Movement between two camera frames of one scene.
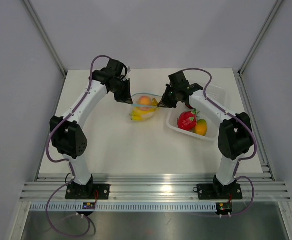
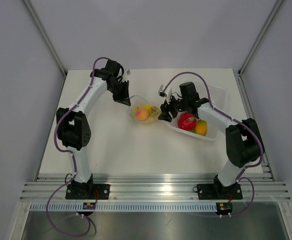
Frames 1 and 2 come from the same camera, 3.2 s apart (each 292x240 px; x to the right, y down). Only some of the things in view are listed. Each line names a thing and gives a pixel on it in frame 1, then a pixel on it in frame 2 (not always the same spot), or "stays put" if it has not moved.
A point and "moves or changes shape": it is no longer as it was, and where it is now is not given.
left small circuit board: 89,206 stays put
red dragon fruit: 187,120 stays put
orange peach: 144,100 -> 142,114
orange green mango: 201,127 stays put
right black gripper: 165,102 -> 165,109
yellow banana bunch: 137,114 -> 153,113
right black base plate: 209,191 stays put
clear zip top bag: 144,106 moves or changes shape
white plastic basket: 216,94 stays put
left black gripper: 126,97 stays put
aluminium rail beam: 154,188 stays put
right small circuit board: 224,208 stays put
